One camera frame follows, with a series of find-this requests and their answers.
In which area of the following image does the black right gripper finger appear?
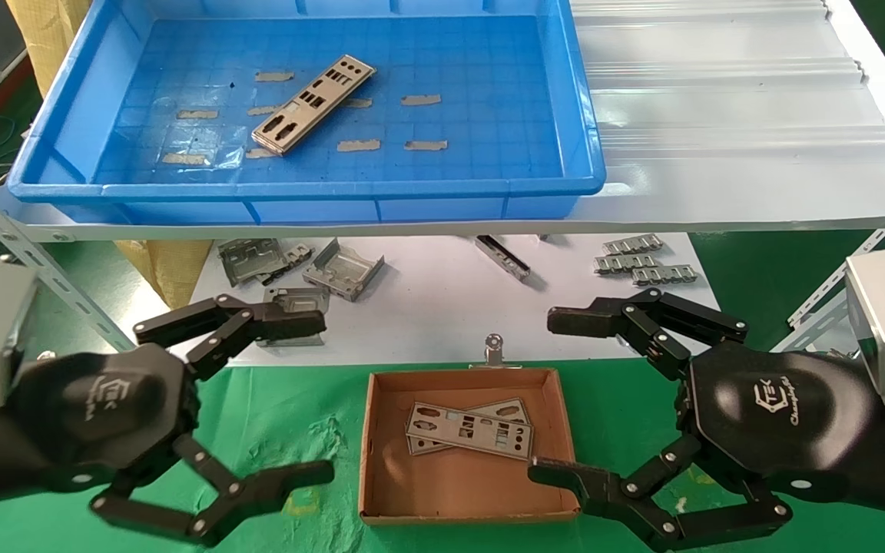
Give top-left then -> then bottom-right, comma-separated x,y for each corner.
548,288 -> 748,381
527,434 -> 793,552

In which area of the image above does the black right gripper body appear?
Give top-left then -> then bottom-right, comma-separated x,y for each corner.
677,342 -> 885,517

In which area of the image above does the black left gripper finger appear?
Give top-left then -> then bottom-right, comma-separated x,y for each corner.
134,296 -> 328,381
89,434 -> 336,548

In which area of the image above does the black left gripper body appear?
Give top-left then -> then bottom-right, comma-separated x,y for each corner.
0,343 -> 201,508

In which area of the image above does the silver IO shield plate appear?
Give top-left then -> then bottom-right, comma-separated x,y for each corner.
407,398 -> 529,456
252,55 -> 376,157
406,402 -> 534,462

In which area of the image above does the brown cardboard box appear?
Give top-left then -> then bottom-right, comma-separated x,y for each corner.
358,367 -> 582,526

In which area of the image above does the blue plastic tray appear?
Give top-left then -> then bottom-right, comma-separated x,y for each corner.
6,0 -> 607,225

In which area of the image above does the green table cloth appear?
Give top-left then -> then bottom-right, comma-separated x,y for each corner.
0,361 -> 885,553

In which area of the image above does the clear plastic film patch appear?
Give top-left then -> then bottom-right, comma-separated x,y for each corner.
204,144 -> 245,168

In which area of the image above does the silver binder clip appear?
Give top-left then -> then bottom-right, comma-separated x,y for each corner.
471,333 -> 522,369

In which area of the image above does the grey metal shelf rack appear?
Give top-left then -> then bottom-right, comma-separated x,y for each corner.
0,0 -> 885,368

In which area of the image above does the flat grey sheet metal bracket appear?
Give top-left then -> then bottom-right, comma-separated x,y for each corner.
217,238 -> 290,286

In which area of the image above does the square grey metal bracket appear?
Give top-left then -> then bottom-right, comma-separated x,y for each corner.
255,286 -> 330,348

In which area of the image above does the open box metal bracket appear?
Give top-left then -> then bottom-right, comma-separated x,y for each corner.
303,238 -> 386,302

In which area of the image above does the narrow metal rail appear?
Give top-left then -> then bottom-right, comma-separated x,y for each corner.
476,234 -> 532,281

